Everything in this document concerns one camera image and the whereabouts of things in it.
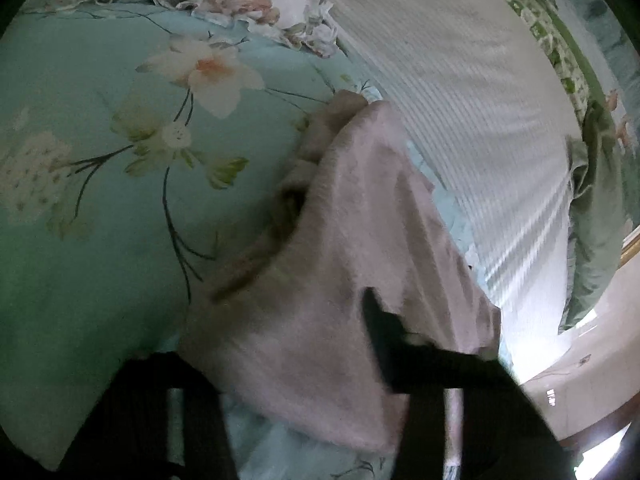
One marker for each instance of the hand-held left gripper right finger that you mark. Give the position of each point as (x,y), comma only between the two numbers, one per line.
(385,340)

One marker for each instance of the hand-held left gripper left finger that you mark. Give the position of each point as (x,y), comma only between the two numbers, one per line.
(205,435)

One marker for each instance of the pink sweater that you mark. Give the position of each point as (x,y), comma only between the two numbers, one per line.
(340,260)

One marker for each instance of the teal floral bed sheet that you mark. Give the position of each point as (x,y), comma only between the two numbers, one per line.
(100,260)

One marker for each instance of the white ribbed blanket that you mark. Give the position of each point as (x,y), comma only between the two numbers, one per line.
(475,110)

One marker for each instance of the green leaf-patterned cloth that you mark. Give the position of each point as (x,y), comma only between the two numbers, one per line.
(545,35)

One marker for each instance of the rose print pillow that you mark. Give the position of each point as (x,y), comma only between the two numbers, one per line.
(225,0)

